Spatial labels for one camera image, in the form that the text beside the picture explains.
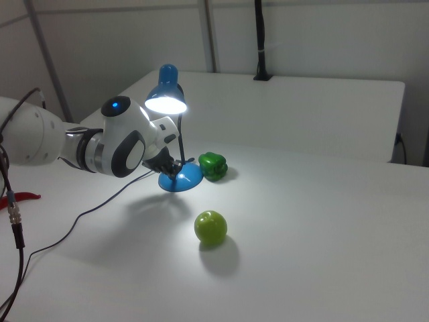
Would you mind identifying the blue desk lamp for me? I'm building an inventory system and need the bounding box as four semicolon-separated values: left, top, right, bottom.
143;64;204;193

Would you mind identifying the black pole with clamp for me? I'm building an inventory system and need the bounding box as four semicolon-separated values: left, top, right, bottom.
253;0;274;82

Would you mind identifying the dark robot cable with connector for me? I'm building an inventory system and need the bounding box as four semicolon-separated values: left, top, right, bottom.
0;87;47;322

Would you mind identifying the green bell pepper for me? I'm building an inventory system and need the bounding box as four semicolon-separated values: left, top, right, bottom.
198;152;229;183

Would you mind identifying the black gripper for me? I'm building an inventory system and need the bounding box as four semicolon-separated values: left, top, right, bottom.
141;146;186;193

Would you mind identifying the black wall socket cable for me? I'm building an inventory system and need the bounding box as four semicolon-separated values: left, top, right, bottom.
395;132;408;165

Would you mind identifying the yellow-green apple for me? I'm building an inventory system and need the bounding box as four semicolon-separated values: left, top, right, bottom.
194;210;229;246

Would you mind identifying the thin black lamp cable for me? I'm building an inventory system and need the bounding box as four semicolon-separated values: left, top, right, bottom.
0;169;152;311

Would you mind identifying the red chili pepper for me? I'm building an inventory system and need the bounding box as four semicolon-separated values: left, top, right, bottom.
0;191;42;211

